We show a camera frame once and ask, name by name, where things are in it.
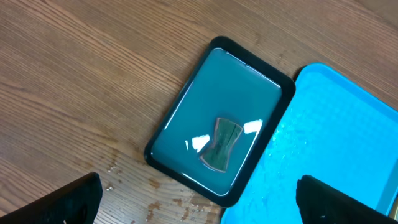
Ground yellow plate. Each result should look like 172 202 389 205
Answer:
389 195 398 221

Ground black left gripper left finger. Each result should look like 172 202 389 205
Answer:
1 172 103 224

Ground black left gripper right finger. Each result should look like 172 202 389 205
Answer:
295 175 397 224

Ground blue serving tray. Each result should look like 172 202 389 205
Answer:
221 63 397 223

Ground black water tray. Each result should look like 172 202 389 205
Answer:
144 36 295 207

